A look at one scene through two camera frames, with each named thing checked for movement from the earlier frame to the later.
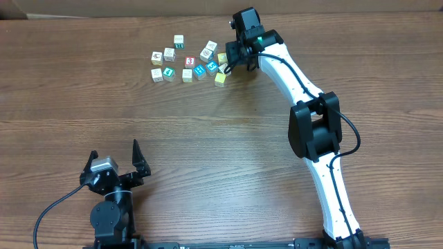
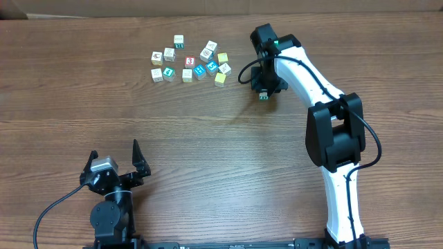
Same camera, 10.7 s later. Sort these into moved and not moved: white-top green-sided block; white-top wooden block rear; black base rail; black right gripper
Moved: black right gripper
Not moved: white-top wooden block rear; black base rail; white-top green-sided block
